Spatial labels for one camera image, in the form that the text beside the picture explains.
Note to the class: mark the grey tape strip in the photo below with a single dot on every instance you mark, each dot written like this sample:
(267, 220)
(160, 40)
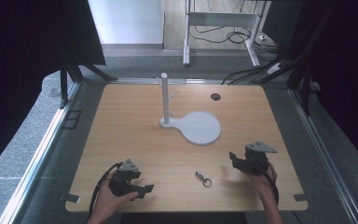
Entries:
(71, 197)

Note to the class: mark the black rectangular floor bracket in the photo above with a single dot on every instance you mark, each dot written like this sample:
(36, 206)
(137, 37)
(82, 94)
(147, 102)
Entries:
(71, 119)

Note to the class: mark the black tripod stand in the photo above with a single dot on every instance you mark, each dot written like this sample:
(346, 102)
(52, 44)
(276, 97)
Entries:
(71, 70)
(304, 84)

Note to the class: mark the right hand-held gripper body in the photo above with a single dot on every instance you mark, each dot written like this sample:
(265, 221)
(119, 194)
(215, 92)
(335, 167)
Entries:
(256, 160)

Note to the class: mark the person's left hand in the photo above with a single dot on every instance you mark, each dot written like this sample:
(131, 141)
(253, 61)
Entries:
(110, 199)

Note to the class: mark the black curtain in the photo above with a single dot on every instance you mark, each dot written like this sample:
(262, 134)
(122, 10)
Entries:
(345, 68)
(21, 62)

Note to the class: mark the white peg stand round base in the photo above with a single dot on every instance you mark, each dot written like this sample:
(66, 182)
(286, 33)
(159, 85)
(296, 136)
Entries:
(199, 127)

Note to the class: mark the white metal desk frame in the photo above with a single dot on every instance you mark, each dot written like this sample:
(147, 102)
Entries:
(220, 19)

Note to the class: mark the silver metal floor rail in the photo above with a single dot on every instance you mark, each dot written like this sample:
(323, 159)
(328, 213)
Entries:
(323, 146)
(167, 81)
(40, 155)

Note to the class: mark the white power strip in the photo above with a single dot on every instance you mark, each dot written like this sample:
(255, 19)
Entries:
(274, 68)

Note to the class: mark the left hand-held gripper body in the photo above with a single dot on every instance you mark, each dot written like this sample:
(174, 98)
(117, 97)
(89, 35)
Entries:
(121, 182)

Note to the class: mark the person's right hand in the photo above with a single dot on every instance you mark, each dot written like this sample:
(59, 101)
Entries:
(262, 183)

